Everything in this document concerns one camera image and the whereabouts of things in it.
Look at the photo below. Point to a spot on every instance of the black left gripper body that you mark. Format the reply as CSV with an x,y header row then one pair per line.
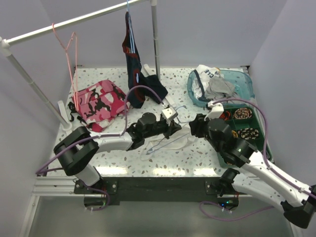
x,y
160,128

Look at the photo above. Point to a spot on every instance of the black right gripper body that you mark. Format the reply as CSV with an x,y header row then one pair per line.
x,y
199,130

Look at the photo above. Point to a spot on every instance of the white tank top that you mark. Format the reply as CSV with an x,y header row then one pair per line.
x,y
144,157

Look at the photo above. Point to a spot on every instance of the light blue wire hanger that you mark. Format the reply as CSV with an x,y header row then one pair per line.
x,y
177,141

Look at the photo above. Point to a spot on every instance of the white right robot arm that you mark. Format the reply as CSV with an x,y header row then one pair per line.
x,y
254,175

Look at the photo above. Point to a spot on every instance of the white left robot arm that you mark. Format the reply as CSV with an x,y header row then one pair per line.
x,y
77,149

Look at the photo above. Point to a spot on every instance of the navy maroon tank top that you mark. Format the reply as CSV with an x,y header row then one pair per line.
x,y
136,98

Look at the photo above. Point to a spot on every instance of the blue hanger with navy top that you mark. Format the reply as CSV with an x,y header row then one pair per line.
x,y
132,43

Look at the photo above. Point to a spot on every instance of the orange black rolled belt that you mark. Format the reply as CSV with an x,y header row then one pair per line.
x,y
226,115

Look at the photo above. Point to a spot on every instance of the yellow black rolled belt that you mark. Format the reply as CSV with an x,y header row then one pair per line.
x,y
235,134

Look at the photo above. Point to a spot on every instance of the grey crumpled garment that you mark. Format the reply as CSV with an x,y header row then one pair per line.
x,y
219,88

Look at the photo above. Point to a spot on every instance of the dark navy folded garment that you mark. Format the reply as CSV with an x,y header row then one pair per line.
x,y
153,83

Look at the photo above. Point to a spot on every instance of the pink black rolled belt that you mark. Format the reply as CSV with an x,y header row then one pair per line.
x,y
243,113

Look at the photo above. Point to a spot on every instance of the white printed shirt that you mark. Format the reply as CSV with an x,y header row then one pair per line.
x,y
203,74

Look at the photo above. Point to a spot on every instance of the green compartment tray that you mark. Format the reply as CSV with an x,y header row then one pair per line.
x,y
247,122

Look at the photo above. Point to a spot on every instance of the beige black rolled belt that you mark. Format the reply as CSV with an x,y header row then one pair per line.
x,y
248,133

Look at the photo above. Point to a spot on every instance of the pink camouflage garment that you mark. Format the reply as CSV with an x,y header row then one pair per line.
x,y
97,106

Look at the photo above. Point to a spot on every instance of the teal plastic laundry basket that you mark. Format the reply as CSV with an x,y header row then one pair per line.
x,y
242,82

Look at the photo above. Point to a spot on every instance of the silver clothes rack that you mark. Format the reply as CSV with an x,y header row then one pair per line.
x,y
5,45

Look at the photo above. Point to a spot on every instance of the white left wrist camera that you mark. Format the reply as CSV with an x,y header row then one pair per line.
x,y
169,113

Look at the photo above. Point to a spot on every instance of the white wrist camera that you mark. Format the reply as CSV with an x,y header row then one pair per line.
x,y
169,113
215,110

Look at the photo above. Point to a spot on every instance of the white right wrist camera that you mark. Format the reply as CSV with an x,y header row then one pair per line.
x,y
215,110

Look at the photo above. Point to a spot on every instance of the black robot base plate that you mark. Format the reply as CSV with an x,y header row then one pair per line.
x,y
156,189

